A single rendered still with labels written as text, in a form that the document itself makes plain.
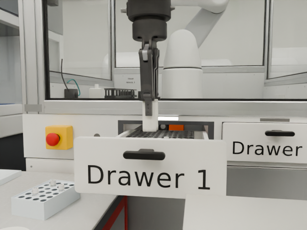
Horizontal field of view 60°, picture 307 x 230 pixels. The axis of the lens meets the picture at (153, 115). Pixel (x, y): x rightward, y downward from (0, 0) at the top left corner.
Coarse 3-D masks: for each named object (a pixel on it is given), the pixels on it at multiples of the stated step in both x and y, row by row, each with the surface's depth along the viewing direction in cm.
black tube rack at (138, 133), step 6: (132, 132) 77; (138, 132) 77; (144, 132) 77; (150, 132) 78; (156, 132) 77; (162, 132) 77; (168, 132) 77; (174, 132) 77; (180, 132) 77; (186, 132) 77; (192, 132) 77; (174, 138) 67; (180, 138) 67; (186, 138) 67; (192, 138) 67
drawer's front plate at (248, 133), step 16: (224, 128) 76; (240, 128) 76; (256, 128) 75; (272, 128) 74; (288, 128) 74; (304, 128) 73; (240, 144) 76; (256, 144) 75; (272, 144) 75; (288, 144) 74; (304, 144) 74; (240, 160) 76; (256, 160) 76; (272, 160) 75; (288, 160) 74; (304, 160) 74
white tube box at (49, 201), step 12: (48, 180) 66; (60, 180) 66; (24, 192) 58; (48, 192) 59; (60, 192) 59; (72, 192) 61; (12, 204) 55; (24, 204) 54; (36, 204) 53; (48, 204) 54; (60, 204) 58; (24, 216) 54; (36, 216) 53; (48, 216) 54
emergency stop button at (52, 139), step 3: (48, 135) 79; (51, 135) 79; (54, 135) 79; (57, 135) 79; (48, 138) 79; (51, 138) 78; (54, 138) 78; (57, 138) 79; (48, 141) 79; (51, 141) 79; (54, 141) 78; (57, 141) 79; (48, 144) 79; (51, 144) 79; (54, 144) 79
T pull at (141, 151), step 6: (138, 150) 48; (144, 150) 48; (150, 150) 48; (126, 156) 46; (132, 156) 46; (138, 156) 46; (144, 156) 46; (150, 156) 46; (156, 156) 46; (162, 156) 46
